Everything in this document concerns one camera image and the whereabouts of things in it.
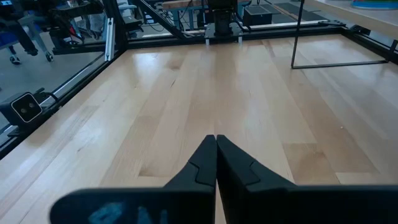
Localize wooden shelf black frame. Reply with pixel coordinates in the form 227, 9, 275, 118
291, 0, 398, 70

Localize black aluminium rig frame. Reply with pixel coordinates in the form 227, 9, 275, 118
0, 0, 398, 161

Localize black perforated box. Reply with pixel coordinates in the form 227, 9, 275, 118
243, 4, 272, 27

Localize silver aluminium bracket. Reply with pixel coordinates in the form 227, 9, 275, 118
104, 17, 116, 62

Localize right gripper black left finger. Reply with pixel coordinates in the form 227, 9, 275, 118
49, 134, 218, 224

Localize wooden workbench blue legs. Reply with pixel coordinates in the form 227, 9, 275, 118
160, 0, 208, 32

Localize black background equipment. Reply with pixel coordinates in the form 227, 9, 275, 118
49, 0, 105, 47

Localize black camera cable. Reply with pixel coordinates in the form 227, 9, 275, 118
34, 88, 60, 103

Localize black table-level camera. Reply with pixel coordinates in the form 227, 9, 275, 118
0, 90, 44, 127

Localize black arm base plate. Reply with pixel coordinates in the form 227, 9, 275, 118
203, 22, 244, 47

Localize blue office chair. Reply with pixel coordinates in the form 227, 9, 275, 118
0, 14, 54, 63

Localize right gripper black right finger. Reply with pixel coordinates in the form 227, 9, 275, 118
216, 134, 398, 224

